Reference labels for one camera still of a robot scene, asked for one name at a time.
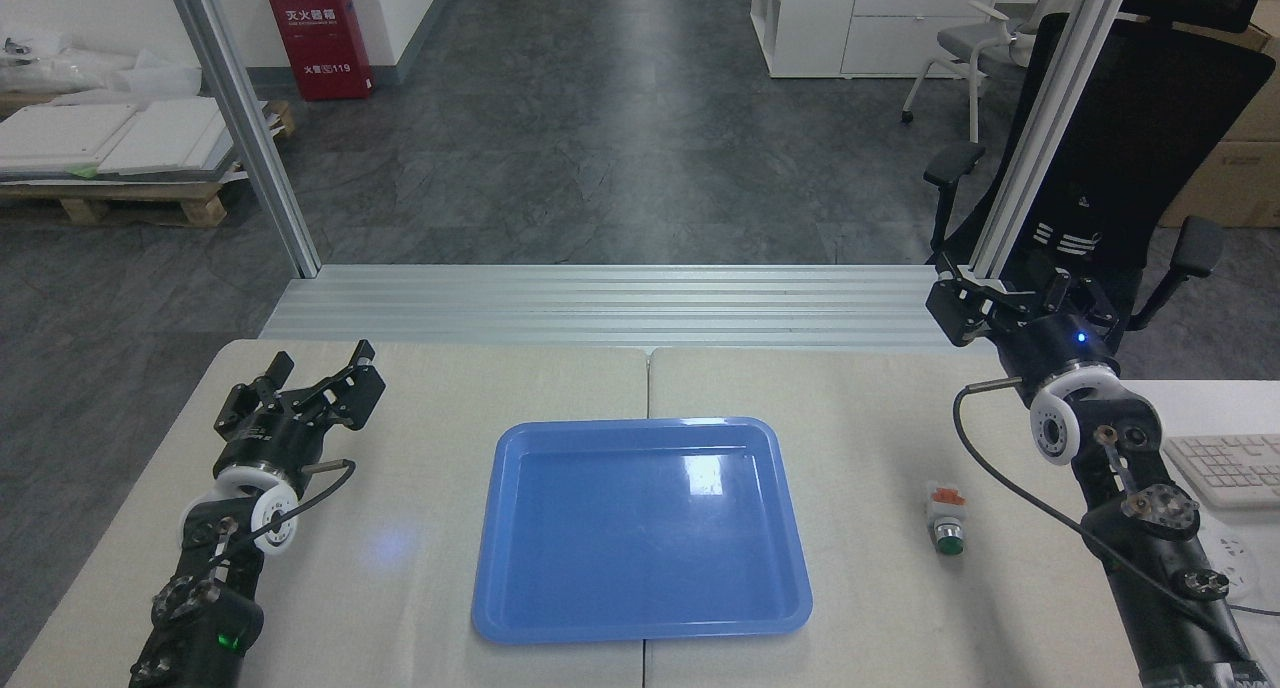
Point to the wooden pallet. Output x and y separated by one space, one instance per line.
140 200

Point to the stack of white boards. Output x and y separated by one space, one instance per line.
120 138

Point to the clear plastic wrapping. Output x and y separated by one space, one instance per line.
60 68

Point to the brown cardboard box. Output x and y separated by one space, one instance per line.
1255 98
1225 183

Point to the grey white office chair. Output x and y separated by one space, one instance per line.
975 43

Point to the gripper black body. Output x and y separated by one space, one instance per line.
268 440
1070 346

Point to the white power strip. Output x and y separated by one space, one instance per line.
1237 560

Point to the blue plastic tray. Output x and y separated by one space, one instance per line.
640 533

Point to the red fire extinguisher box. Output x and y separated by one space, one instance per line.
318 33

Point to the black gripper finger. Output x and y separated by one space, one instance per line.
350 393
965 313
248 398
1085 303

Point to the black office chair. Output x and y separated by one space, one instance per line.
1150 138

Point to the white drawer cabinet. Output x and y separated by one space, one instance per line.
830 18

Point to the silver aluminium profile platform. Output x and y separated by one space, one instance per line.
620 308

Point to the silver aluminium post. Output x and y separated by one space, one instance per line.
1050 118
245 128

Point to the white computer keyboard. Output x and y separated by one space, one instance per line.
1230 468

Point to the green push button switch part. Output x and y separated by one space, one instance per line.
945 523

